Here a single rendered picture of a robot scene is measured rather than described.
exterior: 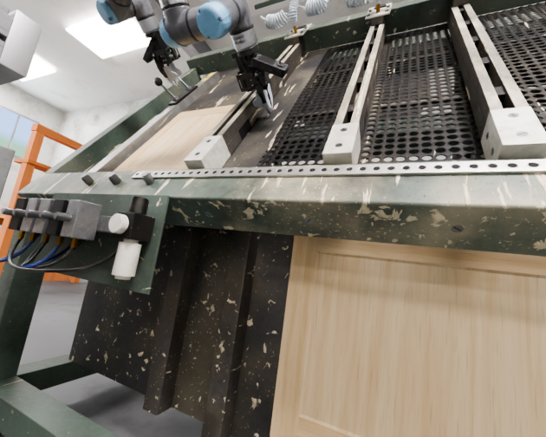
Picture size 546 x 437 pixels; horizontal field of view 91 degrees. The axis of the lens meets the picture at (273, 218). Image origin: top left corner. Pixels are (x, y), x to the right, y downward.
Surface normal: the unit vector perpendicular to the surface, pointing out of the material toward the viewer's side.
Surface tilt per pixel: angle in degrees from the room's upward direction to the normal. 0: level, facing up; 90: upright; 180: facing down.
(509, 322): 90
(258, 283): 90
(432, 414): 90
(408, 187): 58
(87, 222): 90
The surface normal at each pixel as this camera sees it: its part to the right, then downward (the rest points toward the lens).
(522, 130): -0.27, -0.70
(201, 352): -0.40, -0.21
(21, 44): 0.91, 0.06
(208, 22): -0.33, 0.72
